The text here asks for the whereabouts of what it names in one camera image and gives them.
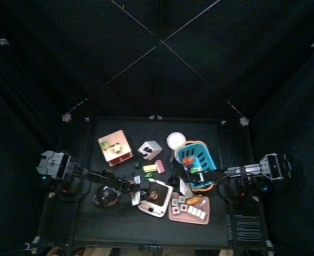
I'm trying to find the white toy induction stove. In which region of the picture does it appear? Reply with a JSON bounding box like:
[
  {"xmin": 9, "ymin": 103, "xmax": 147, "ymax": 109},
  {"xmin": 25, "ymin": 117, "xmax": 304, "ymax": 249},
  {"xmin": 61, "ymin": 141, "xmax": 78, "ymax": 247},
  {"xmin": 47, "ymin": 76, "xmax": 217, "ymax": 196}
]
[{"xmin": 137, "ymin": 178, "xmax": 174, "ymax": 218}]

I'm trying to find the orange toy bowl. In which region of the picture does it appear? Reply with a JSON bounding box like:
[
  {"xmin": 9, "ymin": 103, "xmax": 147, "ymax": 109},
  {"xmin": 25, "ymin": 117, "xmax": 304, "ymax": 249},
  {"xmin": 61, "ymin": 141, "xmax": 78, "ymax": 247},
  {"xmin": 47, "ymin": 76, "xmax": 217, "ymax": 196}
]
[{"xmin": 189, "ymin": 182, "xmax": 216, "ymax": 194}]

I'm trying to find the teal plastic basket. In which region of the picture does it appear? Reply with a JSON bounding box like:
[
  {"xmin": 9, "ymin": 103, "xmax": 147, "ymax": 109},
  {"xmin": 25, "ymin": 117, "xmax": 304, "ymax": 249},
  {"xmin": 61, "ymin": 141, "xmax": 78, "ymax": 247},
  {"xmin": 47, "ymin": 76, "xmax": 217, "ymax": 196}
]
[{"xmin": 174, "ymin": 140, "xmax": 218, "ymax": 184}]

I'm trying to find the black round pot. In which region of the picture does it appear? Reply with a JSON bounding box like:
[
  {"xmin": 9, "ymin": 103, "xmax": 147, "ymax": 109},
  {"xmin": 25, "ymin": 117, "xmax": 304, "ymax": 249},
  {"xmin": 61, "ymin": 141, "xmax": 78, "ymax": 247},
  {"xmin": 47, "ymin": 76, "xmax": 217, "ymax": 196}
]
[{"xmin": 91, "ymin": 185, "xmax": 121, "ymax": 208}]

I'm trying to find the orange toy carrot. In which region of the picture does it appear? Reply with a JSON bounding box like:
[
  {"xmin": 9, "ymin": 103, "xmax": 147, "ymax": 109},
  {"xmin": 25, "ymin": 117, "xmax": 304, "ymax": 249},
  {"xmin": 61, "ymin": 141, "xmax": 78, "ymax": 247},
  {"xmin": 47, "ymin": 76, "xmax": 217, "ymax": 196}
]
[{"xmin": 185, "ymin": 196, "xmax": 204, "ymax": 205}]

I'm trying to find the red striped wooden block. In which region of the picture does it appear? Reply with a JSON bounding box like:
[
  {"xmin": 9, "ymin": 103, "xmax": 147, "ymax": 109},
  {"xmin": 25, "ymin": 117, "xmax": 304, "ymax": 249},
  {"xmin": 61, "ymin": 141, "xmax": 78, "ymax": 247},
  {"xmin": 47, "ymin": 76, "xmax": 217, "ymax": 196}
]
[{"xmin": 154, "ymin": 159, "xmax": 166, "ymax": 175}]

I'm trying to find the white ball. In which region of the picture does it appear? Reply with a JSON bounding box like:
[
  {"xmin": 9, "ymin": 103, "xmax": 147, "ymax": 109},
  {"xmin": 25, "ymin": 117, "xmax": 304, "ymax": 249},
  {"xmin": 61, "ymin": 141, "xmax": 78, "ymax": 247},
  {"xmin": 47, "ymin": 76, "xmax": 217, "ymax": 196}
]
[{"xmin": 165, "ymin": 131, "xmax": 188, "ymax": 151}]

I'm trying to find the white shape sorter cube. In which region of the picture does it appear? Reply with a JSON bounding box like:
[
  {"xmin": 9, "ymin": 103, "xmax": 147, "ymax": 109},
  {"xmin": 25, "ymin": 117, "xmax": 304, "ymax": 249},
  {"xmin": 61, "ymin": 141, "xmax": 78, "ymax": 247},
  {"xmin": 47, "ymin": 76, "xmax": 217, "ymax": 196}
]
[{"xmin": 137, "ymin": 140, "xmax": 164, "ymax": 161}]

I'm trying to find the pink toy tray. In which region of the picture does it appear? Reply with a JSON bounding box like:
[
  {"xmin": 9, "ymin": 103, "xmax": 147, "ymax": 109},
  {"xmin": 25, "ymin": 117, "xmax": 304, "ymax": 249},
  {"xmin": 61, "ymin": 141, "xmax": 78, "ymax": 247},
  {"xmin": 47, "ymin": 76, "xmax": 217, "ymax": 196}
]
[{"xmin": 168, "ymin": 191, "xmax": 212, "ymax": 226}]

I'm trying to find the pink picture box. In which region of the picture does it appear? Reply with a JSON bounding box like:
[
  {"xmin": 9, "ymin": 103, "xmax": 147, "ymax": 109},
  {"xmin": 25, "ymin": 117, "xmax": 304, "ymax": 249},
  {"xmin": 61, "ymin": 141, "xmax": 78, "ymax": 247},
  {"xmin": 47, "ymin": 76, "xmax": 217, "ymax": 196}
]
[{"xmin": 97, "ymin": 129, "xmax": 134, "ymax": 167}]

